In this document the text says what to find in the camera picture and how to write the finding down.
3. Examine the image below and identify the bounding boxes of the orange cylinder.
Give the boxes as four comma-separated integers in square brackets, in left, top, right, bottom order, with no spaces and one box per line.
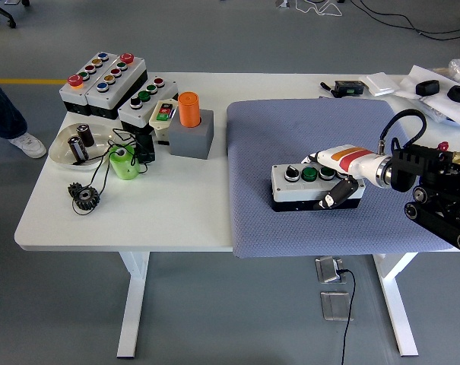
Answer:
[177,90,202,129]

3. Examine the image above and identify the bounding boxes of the black power cable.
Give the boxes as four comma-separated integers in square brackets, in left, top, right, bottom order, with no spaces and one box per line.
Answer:
[335,268,357,365]

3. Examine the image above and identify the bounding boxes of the small black box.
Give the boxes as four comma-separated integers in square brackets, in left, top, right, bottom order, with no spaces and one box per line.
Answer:
[133,132,157,165]

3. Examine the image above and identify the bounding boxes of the four-button control box with selector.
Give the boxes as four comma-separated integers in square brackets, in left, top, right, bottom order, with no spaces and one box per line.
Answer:
[269,162,366,213]
[117,75,179,135]

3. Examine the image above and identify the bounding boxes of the open metal floor socket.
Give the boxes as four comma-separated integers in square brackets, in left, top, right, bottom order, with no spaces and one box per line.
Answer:
[315,256,344,284]

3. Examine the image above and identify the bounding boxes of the white table leg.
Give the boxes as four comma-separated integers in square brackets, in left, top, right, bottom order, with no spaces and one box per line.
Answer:
[373,252,420,357]
[116,251,151,359]

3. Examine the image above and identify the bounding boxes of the white floor cable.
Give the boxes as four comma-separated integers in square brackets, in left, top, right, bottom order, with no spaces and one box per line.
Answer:
[293,0,344,18]

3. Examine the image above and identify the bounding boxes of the cream red-green switch unit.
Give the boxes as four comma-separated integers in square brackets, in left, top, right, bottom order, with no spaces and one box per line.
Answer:
[148,98,177,145]

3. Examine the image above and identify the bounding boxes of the round silver dish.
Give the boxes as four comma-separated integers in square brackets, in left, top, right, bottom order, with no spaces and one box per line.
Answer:
[48,122,119,172]

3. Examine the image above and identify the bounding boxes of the white paper sheet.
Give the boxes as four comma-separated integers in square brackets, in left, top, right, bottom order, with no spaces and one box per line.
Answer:
[398,64,460,126]

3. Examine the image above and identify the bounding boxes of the thin black wire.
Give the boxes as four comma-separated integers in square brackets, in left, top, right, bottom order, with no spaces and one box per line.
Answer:
[71,128,151,217]

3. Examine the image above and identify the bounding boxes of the blue-grey textured mat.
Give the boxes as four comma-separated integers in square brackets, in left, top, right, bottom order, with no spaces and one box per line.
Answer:
[225,97,456,259]

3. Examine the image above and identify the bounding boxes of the black chair base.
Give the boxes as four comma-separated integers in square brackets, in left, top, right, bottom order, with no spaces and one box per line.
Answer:
[0,0,31,30]

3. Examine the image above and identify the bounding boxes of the black electronic module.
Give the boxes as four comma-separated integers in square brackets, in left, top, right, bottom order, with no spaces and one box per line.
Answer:
[334,78,366,95]

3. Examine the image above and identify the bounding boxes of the green plastic spool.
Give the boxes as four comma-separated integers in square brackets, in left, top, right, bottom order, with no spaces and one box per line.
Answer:
[107,145,141,182]

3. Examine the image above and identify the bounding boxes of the white flat panel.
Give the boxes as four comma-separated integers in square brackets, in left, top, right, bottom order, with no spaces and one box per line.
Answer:
[358,71,401,97]

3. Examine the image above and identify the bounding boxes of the closed metal floor plate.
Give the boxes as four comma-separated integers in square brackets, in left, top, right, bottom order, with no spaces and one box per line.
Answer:
[319,290,354,322]

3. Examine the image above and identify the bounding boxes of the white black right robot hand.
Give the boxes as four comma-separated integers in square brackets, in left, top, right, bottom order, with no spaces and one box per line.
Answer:
[300,143,382,211]

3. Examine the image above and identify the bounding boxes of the grey block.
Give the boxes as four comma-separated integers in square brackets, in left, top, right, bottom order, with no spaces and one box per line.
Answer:
[167,109,215,160]

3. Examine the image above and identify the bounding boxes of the person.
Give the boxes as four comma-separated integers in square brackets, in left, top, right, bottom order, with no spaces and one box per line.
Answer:
[0,70,47,160]

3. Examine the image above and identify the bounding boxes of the large black gear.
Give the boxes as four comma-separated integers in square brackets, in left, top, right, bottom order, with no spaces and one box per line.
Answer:
[72,186,100,211]

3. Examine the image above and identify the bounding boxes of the five-button box with mushroom button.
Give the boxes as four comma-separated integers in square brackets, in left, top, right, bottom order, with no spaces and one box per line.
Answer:
[84,52,149,121]
[58,52,113,117]

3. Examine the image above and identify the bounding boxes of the black floor cable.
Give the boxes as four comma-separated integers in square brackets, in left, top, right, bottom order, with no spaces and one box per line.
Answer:
[350,0,460,41]

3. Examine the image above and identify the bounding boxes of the brown capacitor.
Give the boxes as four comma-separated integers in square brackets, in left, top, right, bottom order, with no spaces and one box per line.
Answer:
[75,124,96,148]
[67,135,89,163]

